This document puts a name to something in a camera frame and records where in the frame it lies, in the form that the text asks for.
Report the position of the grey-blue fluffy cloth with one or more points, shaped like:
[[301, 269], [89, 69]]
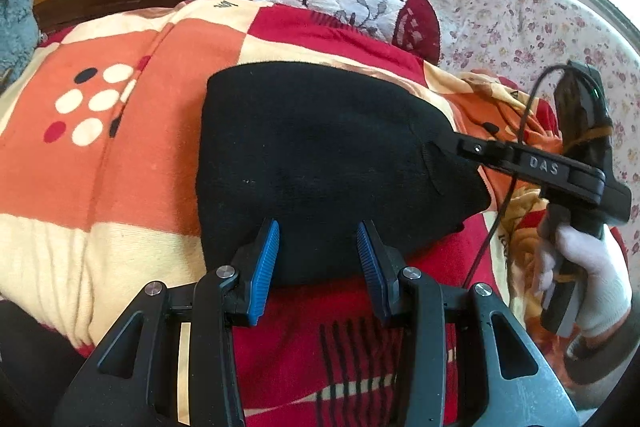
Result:
[[17, 2]]

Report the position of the white pink floral bed sheet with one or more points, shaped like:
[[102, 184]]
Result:
[[500, 22]]

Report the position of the person's right forearm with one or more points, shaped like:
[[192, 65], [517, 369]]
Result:
[[597, 359]]

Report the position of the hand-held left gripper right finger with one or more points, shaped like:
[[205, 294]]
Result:
[[372, 269]]

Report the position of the person's right hand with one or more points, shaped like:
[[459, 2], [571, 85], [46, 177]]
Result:
[[600, 282]]

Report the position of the red orange cream printed blanket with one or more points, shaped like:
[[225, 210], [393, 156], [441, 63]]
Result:
[[125, 157]]

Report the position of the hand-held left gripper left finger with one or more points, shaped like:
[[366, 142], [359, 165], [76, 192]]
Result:
[[262, 272]]

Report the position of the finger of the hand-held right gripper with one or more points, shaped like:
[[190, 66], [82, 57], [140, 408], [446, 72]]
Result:
[[490, 154]]

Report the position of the black pants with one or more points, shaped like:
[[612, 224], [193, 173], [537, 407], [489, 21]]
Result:
[[325, 147]]

